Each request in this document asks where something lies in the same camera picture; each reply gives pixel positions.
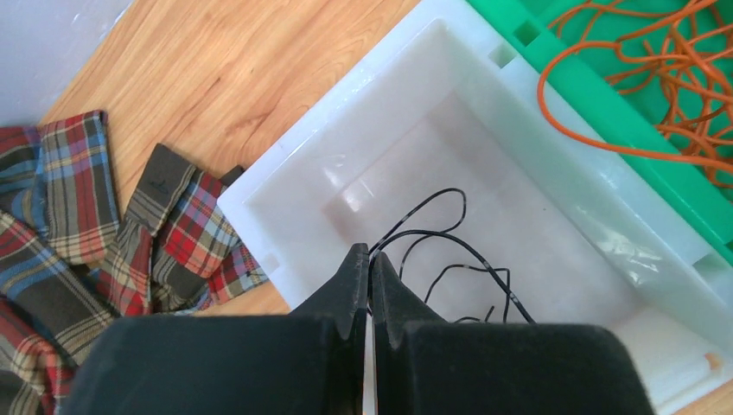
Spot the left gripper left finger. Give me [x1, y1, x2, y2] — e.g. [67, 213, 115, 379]
[61, 243, 369, 414]

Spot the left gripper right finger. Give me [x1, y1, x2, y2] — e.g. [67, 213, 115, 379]
[371, 253, 653, 414]

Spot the black cable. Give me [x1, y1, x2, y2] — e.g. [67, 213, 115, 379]
[366, 188, 537, 325]

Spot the orange cable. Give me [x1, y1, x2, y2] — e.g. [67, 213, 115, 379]
[537, 0, 733, 190]

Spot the white plastic bin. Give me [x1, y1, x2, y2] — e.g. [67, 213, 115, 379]
[218, 1, 732, 414]

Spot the plaid cloth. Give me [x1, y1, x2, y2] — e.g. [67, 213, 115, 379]
[1, 111, 267, 414]

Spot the green plastic bin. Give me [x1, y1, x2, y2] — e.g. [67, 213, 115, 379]
[471, 0, 732, 261]

